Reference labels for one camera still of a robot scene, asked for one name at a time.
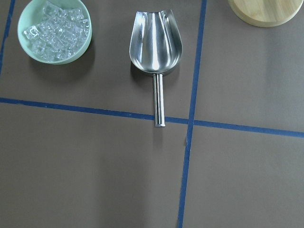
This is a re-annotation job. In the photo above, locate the steel ice scoop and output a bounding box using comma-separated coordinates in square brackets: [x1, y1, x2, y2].
[129, 9, 182, 127]

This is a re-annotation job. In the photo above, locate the green bowl of ice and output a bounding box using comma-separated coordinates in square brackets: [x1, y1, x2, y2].
[17, 0, 93, 65]

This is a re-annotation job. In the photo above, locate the round wooden stand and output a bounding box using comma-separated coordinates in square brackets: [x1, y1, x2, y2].
[228, 0, 304, 28]

